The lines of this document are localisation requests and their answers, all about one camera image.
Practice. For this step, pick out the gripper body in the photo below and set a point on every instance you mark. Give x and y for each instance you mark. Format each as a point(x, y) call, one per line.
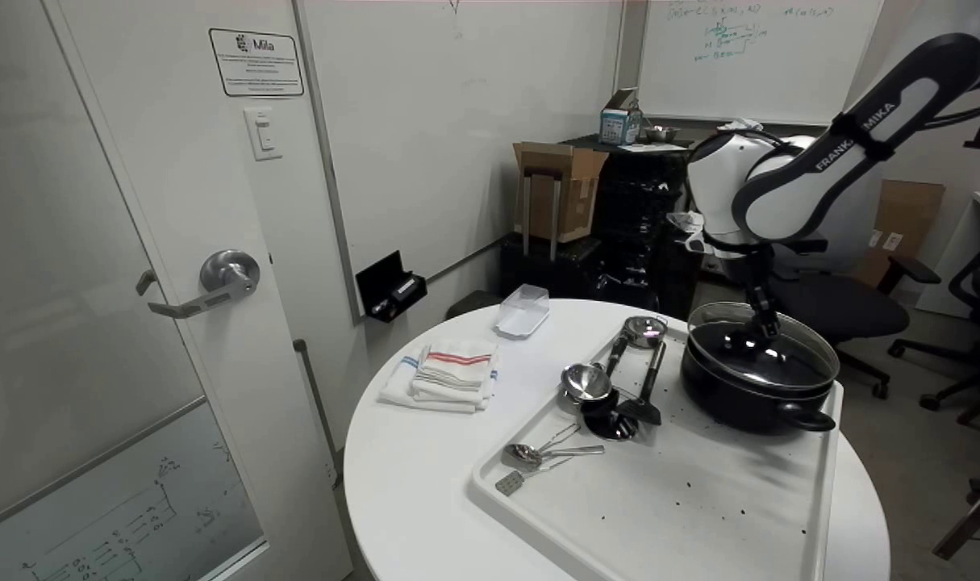
point(749, 270)

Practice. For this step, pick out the glass lid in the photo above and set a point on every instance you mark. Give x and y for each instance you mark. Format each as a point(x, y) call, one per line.
point(760, 363)

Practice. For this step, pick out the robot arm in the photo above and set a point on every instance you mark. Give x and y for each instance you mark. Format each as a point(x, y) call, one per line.
point(788, 194)

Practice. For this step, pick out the black pot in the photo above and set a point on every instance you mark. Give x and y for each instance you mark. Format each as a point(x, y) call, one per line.
point(731, 403)

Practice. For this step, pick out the small metal saucepan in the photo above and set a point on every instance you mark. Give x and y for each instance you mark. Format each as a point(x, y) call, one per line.
point(645, 329)

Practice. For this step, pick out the metal bowl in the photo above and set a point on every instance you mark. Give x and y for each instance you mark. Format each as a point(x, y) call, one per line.
point(660, 134)

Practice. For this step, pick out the flat cardboard sheet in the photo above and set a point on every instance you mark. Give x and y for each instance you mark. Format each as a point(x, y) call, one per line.
point(909, 226)

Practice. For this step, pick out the black spatula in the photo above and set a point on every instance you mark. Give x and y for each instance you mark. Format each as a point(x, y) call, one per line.
point(645, 407)

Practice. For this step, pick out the open cardboard box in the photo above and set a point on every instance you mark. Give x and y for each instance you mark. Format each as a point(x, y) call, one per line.
point(566, 198)

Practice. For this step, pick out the carton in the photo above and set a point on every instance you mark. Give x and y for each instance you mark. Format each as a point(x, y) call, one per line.
point(620, 121)

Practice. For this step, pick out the whiteboard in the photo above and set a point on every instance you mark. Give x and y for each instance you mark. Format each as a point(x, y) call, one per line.
point(756, 73)

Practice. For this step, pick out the stand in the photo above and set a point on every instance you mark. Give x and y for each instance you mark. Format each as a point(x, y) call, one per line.
point(556, 214)

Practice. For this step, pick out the black ladle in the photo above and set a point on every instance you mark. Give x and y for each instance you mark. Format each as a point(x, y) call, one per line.
point(610, 424)

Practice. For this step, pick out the white desk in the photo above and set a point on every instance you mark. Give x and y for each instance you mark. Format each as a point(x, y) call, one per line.
point(961, 258)

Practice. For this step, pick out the clear plastic container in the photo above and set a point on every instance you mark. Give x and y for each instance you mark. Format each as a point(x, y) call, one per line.
point(523, 313)

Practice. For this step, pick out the white tray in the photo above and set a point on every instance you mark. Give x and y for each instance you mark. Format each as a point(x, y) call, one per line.
point(667, 500)

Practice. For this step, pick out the metal spoon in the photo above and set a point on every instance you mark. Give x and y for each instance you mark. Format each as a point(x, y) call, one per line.
point(526, 454)

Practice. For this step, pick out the red striped folded cloth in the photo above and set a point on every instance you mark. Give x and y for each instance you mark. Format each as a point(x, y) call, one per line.
point(456, 367)

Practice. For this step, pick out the small metal slotted turner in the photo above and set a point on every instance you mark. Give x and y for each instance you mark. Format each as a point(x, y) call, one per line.
point(509, 482)

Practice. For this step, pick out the black marker tray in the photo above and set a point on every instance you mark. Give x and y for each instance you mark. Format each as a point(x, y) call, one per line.
point(389, 289)

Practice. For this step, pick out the blue striped folded cloth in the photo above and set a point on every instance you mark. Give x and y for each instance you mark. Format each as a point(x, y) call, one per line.
point(397, 387)

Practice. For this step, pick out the door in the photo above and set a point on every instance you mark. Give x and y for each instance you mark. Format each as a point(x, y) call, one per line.
point(70, 242)

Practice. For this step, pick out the light switch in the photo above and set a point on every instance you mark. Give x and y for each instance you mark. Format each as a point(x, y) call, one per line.
point(263, 133)

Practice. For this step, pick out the wall sign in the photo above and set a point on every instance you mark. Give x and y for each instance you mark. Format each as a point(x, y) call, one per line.
point(257, 62)

